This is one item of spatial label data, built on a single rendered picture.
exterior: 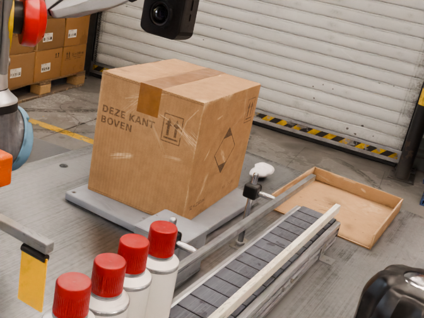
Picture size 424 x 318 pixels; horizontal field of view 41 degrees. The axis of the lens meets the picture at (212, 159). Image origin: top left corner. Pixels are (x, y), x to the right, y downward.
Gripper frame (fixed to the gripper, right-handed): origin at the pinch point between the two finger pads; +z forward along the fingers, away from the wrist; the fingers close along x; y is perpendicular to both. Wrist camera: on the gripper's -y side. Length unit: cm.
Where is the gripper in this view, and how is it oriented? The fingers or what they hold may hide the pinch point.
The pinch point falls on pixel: (64, 13)
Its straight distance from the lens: 43.4
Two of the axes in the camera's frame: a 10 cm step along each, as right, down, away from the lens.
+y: -0.9, -6.9, -7.2
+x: 8.5, 3.2, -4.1
